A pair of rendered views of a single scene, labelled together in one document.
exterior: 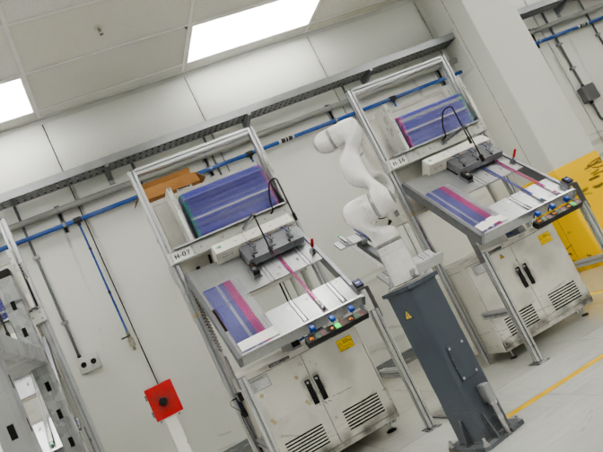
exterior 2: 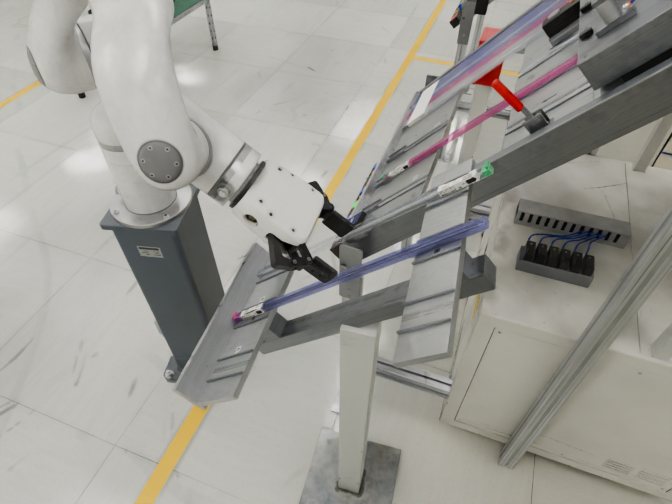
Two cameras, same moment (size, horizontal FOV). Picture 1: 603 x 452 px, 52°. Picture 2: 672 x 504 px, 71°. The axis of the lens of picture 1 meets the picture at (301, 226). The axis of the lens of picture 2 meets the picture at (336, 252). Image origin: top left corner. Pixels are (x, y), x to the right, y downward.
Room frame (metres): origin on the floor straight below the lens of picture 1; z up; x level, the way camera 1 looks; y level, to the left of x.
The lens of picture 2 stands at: (3.55, -0.68, 1.44)
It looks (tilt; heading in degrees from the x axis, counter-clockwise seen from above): 47 degrees down; 130
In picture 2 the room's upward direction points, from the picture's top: straight up
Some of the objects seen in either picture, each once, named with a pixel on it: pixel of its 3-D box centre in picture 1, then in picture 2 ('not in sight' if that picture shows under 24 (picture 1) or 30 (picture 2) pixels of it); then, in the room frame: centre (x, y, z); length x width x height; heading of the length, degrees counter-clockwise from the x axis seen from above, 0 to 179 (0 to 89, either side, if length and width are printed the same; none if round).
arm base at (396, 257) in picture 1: (398, 264); (140, 170); (2.65, -0.30, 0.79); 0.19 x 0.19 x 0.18
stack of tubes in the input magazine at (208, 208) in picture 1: (229, 202); not in sight; (3.50, 0.31, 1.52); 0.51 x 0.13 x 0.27; 109
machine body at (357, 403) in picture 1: (307, 402); (584, 314); (3.60, 0.41, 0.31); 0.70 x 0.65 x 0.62; 109
